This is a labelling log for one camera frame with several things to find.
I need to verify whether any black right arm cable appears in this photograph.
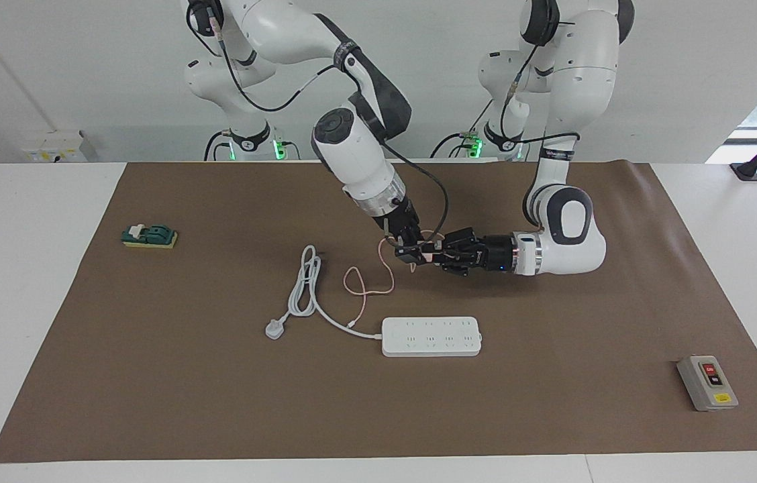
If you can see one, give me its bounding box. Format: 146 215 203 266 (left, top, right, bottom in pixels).
185 0 450 246

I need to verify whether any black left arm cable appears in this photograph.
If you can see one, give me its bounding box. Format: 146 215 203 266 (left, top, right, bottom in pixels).
499 0 582 146

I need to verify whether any brown table mat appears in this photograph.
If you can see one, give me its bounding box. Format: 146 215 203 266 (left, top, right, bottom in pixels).
0 161 757 464

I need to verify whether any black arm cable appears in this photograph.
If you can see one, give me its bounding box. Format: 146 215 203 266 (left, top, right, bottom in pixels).
499 0 582 146
185 0 450 246

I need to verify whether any black base cable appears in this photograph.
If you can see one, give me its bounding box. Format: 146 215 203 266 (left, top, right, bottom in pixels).
430 101 493 160
204 129 235 162

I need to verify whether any white power strip cord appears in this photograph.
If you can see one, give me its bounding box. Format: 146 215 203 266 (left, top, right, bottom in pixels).
264 245 385 341

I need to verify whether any grey on-off switch box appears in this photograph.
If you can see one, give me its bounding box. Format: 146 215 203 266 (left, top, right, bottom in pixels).
676 355 740 412

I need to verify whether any pink charger plug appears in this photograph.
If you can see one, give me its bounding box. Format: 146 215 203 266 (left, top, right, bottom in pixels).
417 235 445 266

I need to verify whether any green knife switch board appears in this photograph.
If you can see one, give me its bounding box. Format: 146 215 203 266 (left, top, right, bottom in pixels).
121 223 179 250

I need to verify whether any white power strip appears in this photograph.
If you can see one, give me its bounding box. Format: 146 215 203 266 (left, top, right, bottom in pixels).
381 317 483 358

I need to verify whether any white wall outlet box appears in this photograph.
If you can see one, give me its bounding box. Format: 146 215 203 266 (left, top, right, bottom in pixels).
21 129 99 163

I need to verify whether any pink charging cable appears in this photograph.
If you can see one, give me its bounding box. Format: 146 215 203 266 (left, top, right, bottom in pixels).
344 231 448 331

